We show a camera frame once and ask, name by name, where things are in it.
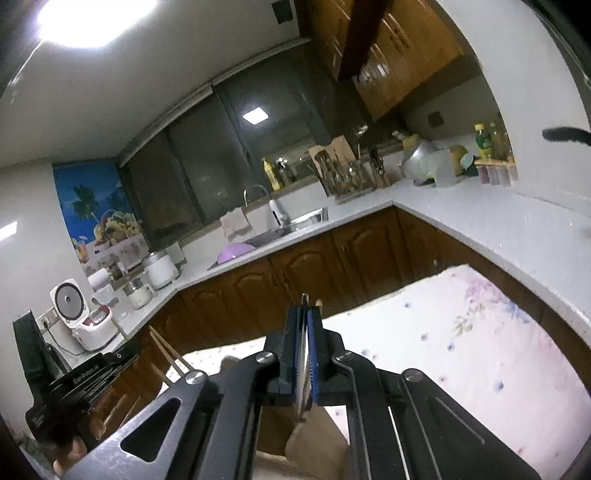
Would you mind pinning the wooden cabinets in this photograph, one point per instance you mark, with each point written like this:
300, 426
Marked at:
392, 50
300, 272

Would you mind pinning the ceiling light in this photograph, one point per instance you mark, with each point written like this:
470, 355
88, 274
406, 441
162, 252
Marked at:
92, 21

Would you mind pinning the purple plastic basin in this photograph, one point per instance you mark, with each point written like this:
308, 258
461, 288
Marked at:
235, 253

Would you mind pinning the pink hanging towel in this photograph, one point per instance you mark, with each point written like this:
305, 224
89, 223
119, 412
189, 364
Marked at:
235, 224

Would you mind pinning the metal chopstick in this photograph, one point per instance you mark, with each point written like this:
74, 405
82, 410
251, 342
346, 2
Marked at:
303, 364

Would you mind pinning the green yellow bottle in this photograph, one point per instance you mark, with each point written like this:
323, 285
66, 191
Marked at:
482, 141

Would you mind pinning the metal sink faucet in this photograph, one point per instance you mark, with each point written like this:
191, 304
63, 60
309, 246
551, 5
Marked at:
251, 190

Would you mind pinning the paper towel roll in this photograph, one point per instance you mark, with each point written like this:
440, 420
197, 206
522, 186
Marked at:
99, 279

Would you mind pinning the white rice cooker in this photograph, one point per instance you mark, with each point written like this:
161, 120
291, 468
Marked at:
81, 318

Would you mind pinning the white faucet sprayer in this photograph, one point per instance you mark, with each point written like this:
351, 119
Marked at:
277, 211

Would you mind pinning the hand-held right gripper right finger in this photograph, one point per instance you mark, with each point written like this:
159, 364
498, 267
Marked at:
313, 355

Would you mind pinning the upturned metal bowl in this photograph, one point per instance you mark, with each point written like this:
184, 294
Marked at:
420, 157

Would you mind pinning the white wall socket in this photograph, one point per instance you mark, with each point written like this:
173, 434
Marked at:
45, 321

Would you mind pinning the wooden knife block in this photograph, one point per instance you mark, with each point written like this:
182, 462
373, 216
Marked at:
378, 165

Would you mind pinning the yellow cup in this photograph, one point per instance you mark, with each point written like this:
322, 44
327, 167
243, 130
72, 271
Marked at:
457, 152

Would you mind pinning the white electric pot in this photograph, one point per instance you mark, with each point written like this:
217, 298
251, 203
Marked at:
161, 270

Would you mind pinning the wooden lower cabinets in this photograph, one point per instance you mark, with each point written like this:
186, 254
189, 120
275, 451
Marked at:
300, 272

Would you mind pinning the small dark bottle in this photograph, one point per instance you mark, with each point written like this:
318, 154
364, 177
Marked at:
285, 173

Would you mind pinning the wooden cutting board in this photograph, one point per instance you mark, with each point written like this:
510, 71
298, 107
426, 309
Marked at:
334, 152

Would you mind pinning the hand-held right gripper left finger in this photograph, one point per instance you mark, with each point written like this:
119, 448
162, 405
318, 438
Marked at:
292, 350

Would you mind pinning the black wok with lid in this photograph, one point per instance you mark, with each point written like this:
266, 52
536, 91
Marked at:
565, 134

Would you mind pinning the dish rack with utensils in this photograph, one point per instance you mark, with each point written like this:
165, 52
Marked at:
351, 180

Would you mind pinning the dark wall socket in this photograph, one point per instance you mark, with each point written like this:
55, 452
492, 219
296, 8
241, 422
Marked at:
435, 119

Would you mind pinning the pink seasoning boxes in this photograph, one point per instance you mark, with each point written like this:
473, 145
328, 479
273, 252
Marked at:
496, 173

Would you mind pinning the wooden utensil holder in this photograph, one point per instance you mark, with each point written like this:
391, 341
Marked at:
314, 443

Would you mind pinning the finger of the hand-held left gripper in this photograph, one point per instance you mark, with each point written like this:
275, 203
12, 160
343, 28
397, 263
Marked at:
122, 360

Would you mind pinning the dark kitchen window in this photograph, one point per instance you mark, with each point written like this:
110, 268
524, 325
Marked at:
217, 157

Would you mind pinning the clear plastic container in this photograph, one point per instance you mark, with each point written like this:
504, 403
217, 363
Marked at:
444, 171

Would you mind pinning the yellow detergent bottle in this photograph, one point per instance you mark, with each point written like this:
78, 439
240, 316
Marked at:
272, 174

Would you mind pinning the floral white tablecloth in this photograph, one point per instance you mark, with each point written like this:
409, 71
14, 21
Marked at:
438, 360

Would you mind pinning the tropical fruit wall poster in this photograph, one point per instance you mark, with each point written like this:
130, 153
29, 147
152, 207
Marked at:
99, 217

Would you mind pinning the small glass jar appliance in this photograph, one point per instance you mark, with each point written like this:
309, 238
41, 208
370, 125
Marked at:
138, 293

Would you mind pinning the dark ceiling vent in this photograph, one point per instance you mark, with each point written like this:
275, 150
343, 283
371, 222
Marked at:
282, 10

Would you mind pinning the wooden upper cabinets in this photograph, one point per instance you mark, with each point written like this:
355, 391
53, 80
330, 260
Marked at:
392, 50

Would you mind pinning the person's left hand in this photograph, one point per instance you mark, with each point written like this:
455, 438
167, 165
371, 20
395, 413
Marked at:
69, 454

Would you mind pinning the steel kitchen sink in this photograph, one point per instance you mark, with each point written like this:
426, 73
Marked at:
295, 226

